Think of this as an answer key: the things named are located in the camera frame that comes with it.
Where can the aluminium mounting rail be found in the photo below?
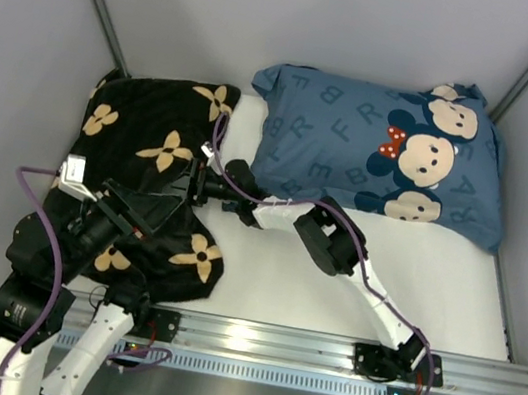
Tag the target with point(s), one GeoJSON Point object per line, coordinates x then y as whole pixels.
{"type": "Point", "coordinates": [326, 353]}

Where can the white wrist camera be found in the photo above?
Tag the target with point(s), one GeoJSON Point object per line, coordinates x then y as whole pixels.
{"type": "Point", "coordinates": [207, 150]}
{"type": "Point", "coordinates": [72, 176]}

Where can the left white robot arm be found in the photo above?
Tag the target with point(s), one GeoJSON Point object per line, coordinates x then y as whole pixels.
{"type": "Point", "coordinates": [45, 258]}

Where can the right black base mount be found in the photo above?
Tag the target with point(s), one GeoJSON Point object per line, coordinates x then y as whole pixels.
{"type": "Point", "coordinates": [383, 364]}

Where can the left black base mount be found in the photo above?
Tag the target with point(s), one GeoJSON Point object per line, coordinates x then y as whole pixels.
{"type": "Point", "coordinates": [160, 325]}

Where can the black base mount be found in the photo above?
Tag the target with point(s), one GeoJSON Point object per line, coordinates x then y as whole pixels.
{"type": "Point", "coordinates": [383, 364]}
{"type": "Point", "coordinates": [160, 325]}

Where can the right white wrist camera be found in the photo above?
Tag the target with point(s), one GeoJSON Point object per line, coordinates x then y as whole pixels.
{"type": "Point", "coordinates": [207, 150]}

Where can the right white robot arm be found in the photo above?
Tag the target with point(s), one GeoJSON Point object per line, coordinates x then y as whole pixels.
{"type": "Point", "coordinates": [337, 247]}

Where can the blue cartoon print pillow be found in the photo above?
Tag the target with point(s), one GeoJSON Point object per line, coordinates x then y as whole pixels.
{"type": "Point", "coordinates": [428, 156]}

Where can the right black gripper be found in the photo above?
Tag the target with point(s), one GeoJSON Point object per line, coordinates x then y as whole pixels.
{"type": "Point", "coordinates": [199, 183]}

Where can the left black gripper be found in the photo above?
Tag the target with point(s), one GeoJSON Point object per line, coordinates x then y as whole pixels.
{"type": "Point", "coordinates": [125, 214]}

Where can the perforated cable duct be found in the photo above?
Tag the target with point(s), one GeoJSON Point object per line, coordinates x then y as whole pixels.
{"type": "Point", "coordinates": [252, 371]}

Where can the black floral plush pillowcase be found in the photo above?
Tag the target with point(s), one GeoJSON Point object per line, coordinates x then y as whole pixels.
{"type": "Point", "coordinates": [143, 133]}

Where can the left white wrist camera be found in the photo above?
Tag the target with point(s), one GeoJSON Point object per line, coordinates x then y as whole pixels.
{"type": "Point", "coordinates": [72, 176]}

